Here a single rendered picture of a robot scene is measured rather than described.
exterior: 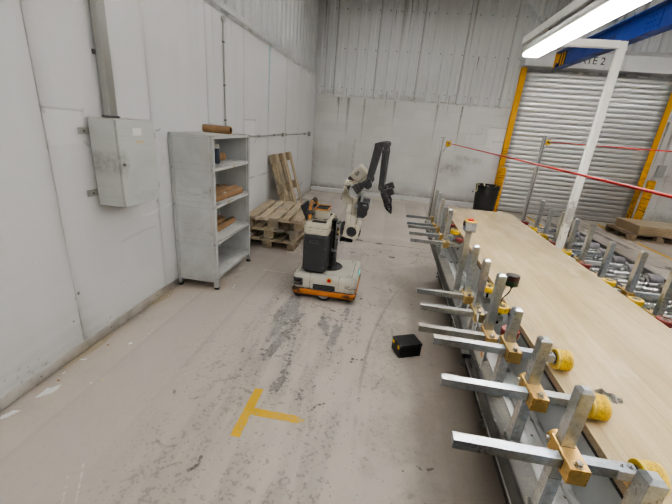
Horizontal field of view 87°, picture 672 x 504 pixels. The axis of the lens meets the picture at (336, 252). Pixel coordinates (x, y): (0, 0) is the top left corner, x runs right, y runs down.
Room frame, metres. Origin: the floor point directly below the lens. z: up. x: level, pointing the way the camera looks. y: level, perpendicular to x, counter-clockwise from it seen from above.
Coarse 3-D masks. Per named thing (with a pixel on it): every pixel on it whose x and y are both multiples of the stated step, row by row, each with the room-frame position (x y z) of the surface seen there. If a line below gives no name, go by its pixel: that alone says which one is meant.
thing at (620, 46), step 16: (576, 0) 2.24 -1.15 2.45; (592, 0) 2.20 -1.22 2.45; (560, 16) 2.41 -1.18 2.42; (544, 32) 2.82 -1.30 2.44; (608, 48) 2.95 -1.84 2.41; (624, 48) 2.91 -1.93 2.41; (608, 80) 2.93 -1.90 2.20; (608, 96) 2.91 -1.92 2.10; (592, 128) 2.94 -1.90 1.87; (592, 144) 2.91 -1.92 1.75; (576, 192) 2.91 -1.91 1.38; (560, 240) 2.92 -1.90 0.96
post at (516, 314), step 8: (512, 312) 1.24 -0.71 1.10; (520, 312) 1.23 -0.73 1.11; (512, 320) 1.23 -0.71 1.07; (520, 320) 1.23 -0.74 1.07; (512, 328) 1.23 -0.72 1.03; (504, 336) 1.25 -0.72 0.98; (512, 336) 1.23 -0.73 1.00; (504, 360) 1.23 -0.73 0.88; (496, 368) 1.24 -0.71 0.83; (504, 368) 1.23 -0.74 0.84; (496, 376) 1.23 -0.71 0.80; (504, 376) 1.23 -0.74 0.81
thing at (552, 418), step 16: (448, 304) 3.21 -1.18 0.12; (544, 384) 1.24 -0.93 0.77; (480, 416) 1.83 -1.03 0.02; (544, 416) 1.17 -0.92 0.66; (560, 416) 1.08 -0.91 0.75; (592, 448) 0.89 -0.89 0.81; (496, 464) 1.46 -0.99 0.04; (592, 480) 0.84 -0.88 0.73; (608, 480) 0.79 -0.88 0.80; (592, 496) 0.81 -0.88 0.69; (608, 496) 0.76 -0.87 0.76
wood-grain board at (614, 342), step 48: (480, 240) 2.92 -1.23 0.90; (528, 240) 3.05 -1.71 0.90; (528, 288) 1.96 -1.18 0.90; (576, 288) 2.02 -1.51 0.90; (528, 336) 1.40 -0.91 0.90; (576, 336) 1.44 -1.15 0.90; (624, 336) 1.48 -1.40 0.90; (576, 384) 1.09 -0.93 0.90; (624, 384) 1.11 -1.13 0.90; (624, 432) 0.87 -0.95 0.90
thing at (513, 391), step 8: (440, 376) 1.01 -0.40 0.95; (448, 376) 0.99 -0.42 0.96; (456, 376) 1.00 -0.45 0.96; (440, 384) 0.98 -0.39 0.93; (448, 384) 0.98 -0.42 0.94; (456, 384) 0.97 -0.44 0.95; (464, 384) 0.97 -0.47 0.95; (472, 384) 0.97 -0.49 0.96; (480, 384) 0.97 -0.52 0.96; (488, 384) 0.97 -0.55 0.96; (496, 384) 0.97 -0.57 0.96; (504, 384) 0.98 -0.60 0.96; (488, 392) 0.96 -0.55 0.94; (496, 392) 0.96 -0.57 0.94; (504, 392) 0.95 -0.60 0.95; (512, 392) 0.95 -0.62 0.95; (520, 392) 0.95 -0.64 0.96; (528, 392) 0.95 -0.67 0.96; (552, 392) 0.96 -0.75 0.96; (552, 400) 0.94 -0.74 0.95; (560, 400) 0.93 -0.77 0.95; (568, 400) 0.93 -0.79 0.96
